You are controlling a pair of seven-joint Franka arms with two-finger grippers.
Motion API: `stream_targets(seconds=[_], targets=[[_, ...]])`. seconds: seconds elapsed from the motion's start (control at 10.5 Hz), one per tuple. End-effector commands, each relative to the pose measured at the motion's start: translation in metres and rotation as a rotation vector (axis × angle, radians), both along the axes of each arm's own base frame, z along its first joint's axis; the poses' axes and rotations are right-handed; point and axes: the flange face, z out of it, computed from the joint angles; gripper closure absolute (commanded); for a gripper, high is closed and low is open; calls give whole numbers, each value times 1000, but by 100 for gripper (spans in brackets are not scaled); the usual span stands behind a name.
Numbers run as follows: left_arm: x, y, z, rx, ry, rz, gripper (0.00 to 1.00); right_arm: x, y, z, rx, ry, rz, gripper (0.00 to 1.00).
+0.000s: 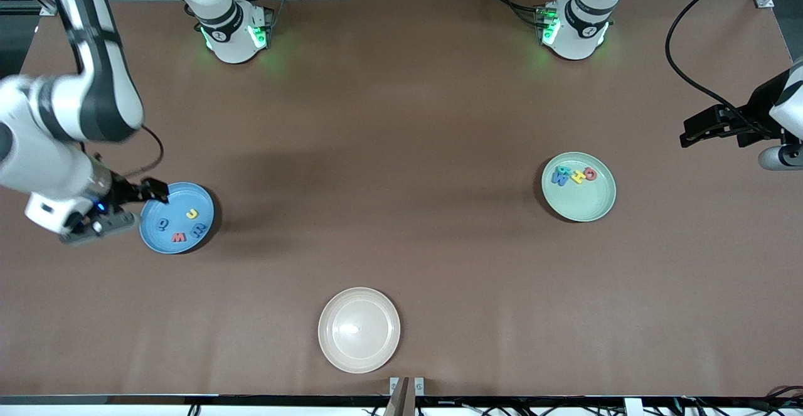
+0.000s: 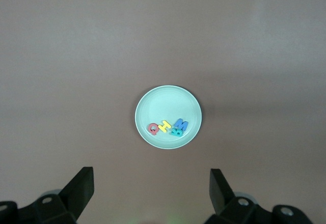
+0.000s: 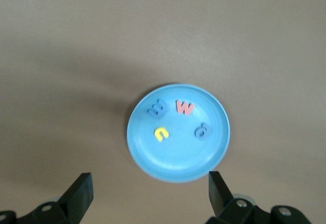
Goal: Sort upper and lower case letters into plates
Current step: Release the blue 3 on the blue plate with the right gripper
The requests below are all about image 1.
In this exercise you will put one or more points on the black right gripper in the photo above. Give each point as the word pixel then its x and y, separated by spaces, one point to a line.
pixel 122 191

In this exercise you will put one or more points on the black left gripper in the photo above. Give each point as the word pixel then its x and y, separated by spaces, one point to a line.
pixel 761 106

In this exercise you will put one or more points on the blue foam letter E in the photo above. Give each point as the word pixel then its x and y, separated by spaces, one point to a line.
pixel 199 232

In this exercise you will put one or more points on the red foam letter Q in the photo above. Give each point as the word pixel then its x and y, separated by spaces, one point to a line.
pixel 587 174

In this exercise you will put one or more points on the yellow foam letter H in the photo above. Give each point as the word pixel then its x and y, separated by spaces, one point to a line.
pixel 576 178

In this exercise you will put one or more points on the teal foam letter R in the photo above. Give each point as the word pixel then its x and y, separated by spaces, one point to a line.
pixel 563 170

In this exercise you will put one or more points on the blue foam capital letter W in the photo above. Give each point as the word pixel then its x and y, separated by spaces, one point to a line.
pixel 557 179

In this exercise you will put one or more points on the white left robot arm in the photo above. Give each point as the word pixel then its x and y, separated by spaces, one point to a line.
pixel 580 24

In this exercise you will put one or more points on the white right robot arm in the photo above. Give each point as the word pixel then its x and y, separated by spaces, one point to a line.
pixel 81 90

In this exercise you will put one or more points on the blue plate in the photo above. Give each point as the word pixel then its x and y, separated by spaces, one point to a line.
pixel 182 199

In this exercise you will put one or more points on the light green plate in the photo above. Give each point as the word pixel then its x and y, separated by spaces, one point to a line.
pixel 583 204

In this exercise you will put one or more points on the beige plate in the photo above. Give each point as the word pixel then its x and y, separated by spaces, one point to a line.
pixel 359 330

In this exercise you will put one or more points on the metal bracket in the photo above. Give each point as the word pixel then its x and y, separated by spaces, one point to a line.
pixel 406 386

